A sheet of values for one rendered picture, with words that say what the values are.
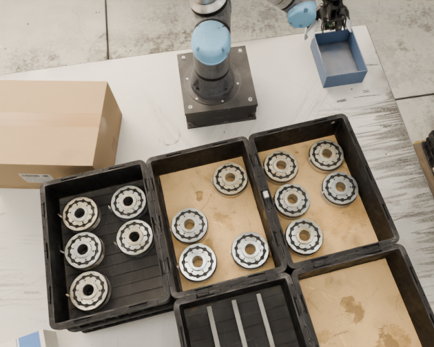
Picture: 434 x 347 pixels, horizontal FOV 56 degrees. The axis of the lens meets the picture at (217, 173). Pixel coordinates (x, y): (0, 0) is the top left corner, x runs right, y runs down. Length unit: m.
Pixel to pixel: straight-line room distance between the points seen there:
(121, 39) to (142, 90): 1.18
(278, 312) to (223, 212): 0.31
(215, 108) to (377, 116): 0.58
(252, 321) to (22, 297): 0.70
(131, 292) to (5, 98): 0.74
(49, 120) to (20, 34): 1.67
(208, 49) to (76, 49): 1.62
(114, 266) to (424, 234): 0.95
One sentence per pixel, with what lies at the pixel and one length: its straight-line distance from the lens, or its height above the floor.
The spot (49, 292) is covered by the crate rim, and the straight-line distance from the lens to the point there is 1.14.
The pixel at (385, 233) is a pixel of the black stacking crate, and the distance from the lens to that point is 1.19.
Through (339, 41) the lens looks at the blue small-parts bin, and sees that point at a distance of 1.73.
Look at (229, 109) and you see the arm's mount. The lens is 1.40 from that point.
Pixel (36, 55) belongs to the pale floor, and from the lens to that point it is 2.84.
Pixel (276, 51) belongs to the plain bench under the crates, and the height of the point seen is 0.70.
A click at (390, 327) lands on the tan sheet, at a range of 1.21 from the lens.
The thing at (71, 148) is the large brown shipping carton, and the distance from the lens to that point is 1.29.
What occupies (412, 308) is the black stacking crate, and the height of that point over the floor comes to 0.86.
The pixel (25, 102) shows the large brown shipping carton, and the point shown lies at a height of 0.90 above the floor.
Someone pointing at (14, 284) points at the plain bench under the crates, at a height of 0.70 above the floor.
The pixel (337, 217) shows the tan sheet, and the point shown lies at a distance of 1.23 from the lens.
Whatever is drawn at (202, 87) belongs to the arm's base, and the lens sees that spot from 1.38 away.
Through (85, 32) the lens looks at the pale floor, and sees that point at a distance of 2.85.
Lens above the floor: 1.97
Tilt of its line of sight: 66 degrees down
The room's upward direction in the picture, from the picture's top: 5 degrees counter-clockwise
